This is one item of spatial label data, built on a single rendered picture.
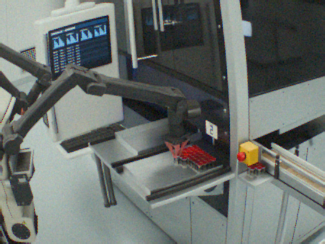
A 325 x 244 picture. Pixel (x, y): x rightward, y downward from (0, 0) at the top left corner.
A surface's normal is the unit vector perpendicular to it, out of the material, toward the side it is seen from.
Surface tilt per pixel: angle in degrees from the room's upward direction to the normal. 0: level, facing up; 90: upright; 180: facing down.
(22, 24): 90
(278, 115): 90
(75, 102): 90
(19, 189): 90
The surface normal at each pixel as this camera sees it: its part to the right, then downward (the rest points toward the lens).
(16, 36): 0.47, 0.30
